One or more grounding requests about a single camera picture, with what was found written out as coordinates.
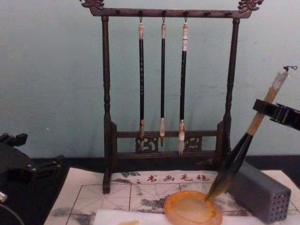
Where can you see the thin black calligraphy brush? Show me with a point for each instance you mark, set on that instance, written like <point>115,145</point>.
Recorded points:
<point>162,77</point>

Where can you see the black calligraphy brush, frayed tip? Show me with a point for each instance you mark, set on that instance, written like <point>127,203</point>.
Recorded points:
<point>141,77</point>

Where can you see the grey perforated rectangular block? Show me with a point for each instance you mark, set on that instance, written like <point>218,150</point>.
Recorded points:
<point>257,192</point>

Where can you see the dark carved wooden brush rack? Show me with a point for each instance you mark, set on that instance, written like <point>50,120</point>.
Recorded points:
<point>106,93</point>

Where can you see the orange translucent shallow dish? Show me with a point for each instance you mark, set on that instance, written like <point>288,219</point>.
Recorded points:
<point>187,208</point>

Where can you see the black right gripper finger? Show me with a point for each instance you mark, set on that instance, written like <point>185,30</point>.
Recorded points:
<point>267,108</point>
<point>288,117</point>

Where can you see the black tablecloth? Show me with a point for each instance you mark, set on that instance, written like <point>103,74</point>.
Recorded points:
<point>35,201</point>

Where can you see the white felt mat, red grid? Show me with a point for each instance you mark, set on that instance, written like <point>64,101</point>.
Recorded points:
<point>98,194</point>

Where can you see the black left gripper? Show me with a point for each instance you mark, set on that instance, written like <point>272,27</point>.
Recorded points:
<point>14,161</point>

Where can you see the black calligraphy brush, white label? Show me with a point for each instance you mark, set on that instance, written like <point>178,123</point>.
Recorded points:
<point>183,82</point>

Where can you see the white paper towel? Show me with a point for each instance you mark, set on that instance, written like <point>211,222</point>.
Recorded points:
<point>131,216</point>

